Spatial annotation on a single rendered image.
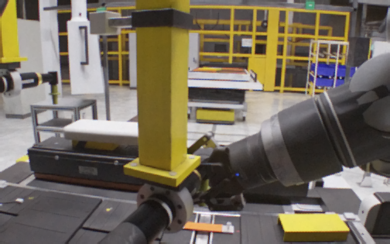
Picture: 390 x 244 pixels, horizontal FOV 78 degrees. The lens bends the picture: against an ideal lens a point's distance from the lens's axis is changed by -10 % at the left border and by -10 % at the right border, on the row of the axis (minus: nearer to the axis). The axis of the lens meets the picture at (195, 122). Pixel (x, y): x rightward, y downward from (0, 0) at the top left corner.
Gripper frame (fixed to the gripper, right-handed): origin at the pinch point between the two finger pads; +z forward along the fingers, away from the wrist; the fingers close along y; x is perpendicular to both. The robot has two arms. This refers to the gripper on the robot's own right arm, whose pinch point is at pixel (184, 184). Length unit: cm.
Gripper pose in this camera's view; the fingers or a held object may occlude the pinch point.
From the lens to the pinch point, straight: 47.1
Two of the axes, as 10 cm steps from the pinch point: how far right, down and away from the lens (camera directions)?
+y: 4.4, 9.0, 0.4
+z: -8.1, 3.8, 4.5
